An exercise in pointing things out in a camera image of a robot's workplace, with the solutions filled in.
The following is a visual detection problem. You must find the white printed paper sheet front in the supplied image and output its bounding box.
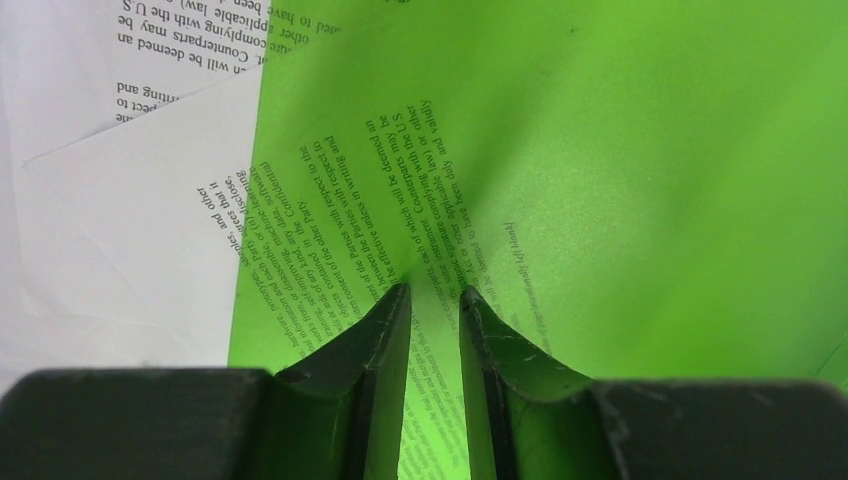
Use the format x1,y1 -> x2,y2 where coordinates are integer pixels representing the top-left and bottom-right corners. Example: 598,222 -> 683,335
23,67 -> 262,368

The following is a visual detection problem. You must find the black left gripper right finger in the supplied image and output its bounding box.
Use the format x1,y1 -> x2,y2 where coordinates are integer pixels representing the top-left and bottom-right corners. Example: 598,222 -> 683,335
459,287 -> 847,479

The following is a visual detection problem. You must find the green plastic clip folder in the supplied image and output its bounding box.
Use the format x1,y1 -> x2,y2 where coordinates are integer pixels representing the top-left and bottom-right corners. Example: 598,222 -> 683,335
229,1 -> 847,479

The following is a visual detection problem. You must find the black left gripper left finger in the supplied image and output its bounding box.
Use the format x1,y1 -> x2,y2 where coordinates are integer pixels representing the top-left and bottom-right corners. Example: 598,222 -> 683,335
1,284 -> 411,479

